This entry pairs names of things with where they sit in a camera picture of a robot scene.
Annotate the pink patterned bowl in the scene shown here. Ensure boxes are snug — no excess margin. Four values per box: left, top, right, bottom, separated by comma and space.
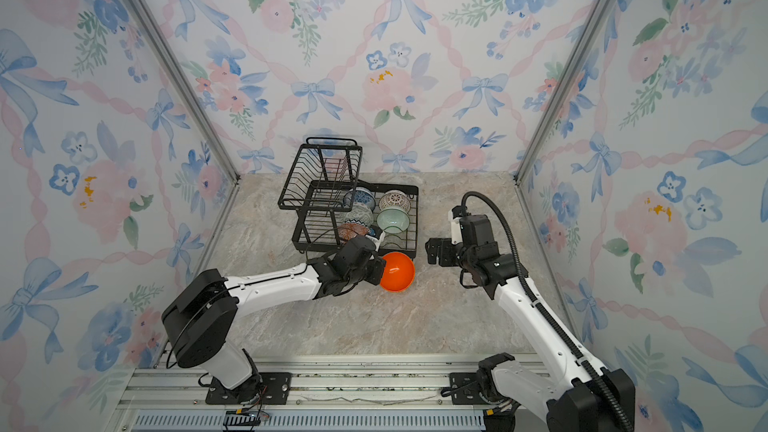
337, 222, 377, 242

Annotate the orange plastic bowl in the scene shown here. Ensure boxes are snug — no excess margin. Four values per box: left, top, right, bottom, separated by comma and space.
380, 252, 415, 293

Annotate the mint green lined bowl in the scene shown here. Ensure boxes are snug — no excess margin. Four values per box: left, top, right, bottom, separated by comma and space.
376, 208, 410, 234

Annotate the white brown lattice bowl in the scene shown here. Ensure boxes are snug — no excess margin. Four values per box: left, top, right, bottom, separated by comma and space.
378, 189, 411, 214

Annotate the blue floral bowl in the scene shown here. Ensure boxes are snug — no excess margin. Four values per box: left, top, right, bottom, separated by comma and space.
342, 187, 376, 211

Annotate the green patterned bowl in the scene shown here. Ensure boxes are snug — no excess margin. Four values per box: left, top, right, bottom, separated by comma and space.
343, 203, 374, 227

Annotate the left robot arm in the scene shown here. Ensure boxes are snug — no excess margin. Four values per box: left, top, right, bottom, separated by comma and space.
161, 236, 385, 405

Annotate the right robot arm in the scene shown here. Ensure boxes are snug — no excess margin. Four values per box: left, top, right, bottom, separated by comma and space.
425, 212, 636, 431

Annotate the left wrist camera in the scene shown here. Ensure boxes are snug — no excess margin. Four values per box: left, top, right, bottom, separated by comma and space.
364, 235, 382, 252

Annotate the black wire dish rack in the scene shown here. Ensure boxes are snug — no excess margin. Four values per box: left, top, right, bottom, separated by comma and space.
278, 136, 420, 258

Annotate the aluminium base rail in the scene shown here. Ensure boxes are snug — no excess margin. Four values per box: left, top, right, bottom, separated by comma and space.
107, 354, 551, 431

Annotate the left aluminium corner post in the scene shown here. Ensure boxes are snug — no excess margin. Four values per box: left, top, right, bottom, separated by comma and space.
125, 0, 240, 184

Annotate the aluminium corner post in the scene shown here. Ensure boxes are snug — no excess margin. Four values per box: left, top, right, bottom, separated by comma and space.
514, 0, 636, 185
125, 0, 240, 184

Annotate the right aluminium corner post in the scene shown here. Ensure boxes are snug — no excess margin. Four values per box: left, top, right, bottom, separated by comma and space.
514, 0, 636, 185

